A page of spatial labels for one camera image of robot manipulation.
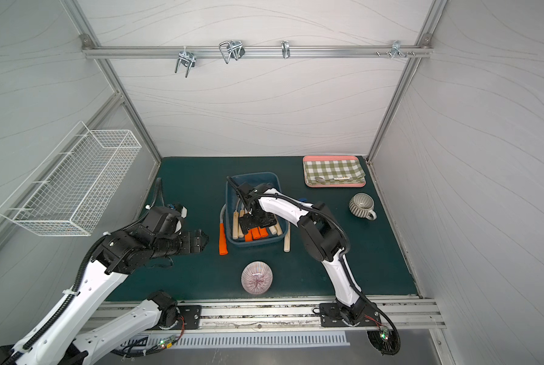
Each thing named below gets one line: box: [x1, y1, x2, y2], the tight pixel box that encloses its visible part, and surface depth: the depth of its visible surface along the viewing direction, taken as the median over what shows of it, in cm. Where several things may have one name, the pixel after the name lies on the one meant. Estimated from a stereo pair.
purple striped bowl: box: [240, 260, 274, 296], surface depth 82 cm
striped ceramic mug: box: [348, 193, 378, 221], surface depth 97 cm
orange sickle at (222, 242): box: [218, 203, 229, 256], surface depth 91 cm
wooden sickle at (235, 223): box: [232, 199, 241, 240], surface depth 95 cm
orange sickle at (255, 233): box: [250, 227, 262, 241], surface depth 92 cm
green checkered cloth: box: [303, 159, 367, 185], surface depth 117 cm
